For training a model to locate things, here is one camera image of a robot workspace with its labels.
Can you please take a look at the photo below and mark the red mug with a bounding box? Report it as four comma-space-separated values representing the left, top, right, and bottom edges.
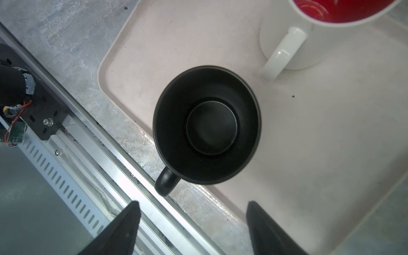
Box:
259, 0, 399, 81

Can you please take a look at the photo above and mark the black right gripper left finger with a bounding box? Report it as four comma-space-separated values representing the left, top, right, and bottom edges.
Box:
79, 201, 141, 255

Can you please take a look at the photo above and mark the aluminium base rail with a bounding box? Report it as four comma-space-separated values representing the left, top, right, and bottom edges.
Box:
1, 26, 222, 255

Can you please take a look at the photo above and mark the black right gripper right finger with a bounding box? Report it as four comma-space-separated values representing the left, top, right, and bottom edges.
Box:
246, 201, 307, 255

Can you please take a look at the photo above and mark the black mug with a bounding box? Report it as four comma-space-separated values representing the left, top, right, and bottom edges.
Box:
153, 65, 261, 197

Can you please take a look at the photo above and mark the beige serving tray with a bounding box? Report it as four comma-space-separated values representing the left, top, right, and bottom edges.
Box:
98, 1, 408, 255

